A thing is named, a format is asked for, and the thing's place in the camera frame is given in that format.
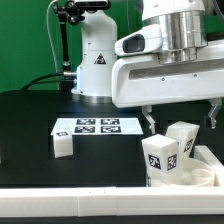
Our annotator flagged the white marker sheet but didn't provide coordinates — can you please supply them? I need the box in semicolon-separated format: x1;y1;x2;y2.
51;118;143;135

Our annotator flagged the white cable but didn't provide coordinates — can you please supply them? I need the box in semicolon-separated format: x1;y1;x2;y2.
46;0;60;74

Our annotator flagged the black mounted camera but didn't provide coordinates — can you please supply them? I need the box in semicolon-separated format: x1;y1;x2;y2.
74;0;110;9

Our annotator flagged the white front fence rail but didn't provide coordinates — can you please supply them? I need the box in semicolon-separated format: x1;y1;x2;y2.
0;187;224;218

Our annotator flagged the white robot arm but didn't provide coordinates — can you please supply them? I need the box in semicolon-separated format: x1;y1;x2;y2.
74;0;224;128

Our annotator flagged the black cable bundle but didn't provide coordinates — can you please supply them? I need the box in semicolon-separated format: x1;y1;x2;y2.
21;72;78;92

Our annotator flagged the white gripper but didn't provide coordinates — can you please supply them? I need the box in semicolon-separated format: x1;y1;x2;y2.
110;41;224;136

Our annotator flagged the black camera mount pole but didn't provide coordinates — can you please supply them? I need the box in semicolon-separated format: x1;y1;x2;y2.
53;1;84;92

